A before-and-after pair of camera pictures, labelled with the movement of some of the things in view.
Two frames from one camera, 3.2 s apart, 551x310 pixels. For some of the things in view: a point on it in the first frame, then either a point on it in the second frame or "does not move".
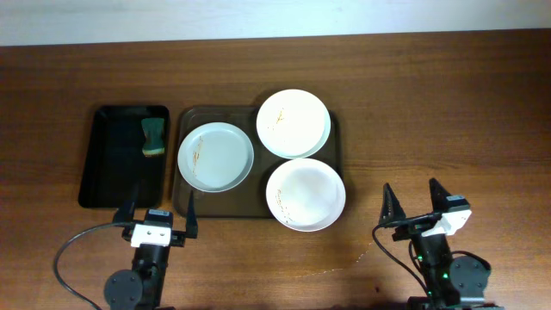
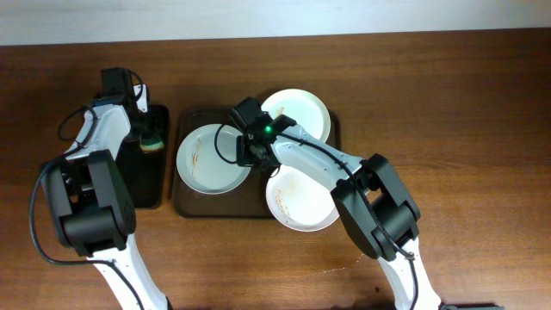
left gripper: x=179 y=237 to x=140 y=130
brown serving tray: x=248 y=200 does not move
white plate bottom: x=306 y=195 does not move
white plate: x=215 y=157 does not move
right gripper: x=410 y=231 to x=250 y=156
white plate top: x=294 y=124 does not move
